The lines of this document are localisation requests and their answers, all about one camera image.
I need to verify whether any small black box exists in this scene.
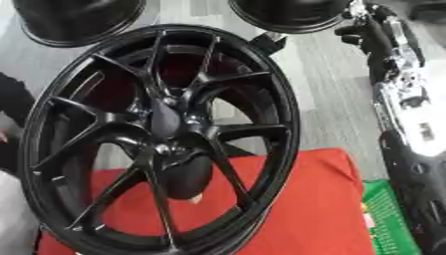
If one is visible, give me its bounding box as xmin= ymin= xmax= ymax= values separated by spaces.
xmin=247 ymin=32 xmax=290 ymax=52

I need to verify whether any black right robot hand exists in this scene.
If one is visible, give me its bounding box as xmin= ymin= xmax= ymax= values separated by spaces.
xmin=333 ymin=0 xmax=429 ymax=85

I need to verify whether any green plastic crate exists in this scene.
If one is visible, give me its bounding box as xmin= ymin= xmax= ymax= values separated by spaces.
xmin=360 ymin=178 xmax=424 ymax=255

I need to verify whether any black round wheel rim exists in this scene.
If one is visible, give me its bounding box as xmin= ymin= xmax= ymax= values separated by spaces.
xmin=10 ymin=0 xmax=148 ymax=49
xmin=226 ymin=0 xmax=355 ymax=35

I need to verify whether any black spoked wheel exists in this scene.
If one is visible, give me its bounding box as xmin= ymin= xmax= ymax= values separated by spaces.
xmin=15 ymin=23 xmax=304 ymax=255

